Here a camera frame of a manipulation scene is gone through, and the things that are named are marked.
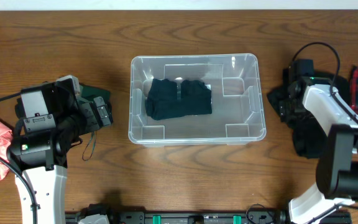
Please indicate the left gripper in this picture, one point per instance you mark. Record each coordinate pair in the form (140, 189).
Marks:
(95, 112)

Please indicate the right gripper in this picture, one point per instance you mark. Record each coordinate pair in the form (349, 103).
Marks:
(285, 108)

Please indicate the green garment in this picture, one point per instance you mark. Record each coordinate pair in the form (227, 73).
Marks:
(91, 92)

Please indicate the dark navy garment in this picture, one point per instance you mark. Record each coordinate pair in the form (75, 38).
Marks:
(167, 99)

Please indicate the black garment pile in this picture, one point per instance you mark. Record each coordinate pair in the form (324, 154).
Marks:
(310, 134)

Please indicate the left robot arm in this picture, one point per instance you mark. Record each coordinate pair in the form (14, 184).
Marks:
(52, 118)

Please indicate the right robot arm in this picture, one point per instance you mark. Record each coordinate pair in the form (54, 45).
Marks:
(336, 184)

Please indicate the clear plastic storage bin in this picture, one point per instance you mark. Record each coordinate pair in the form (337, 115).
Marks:
(237, 105)

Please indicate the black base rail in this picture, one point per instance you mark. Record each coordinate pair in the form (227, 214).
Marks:
(100, 213)

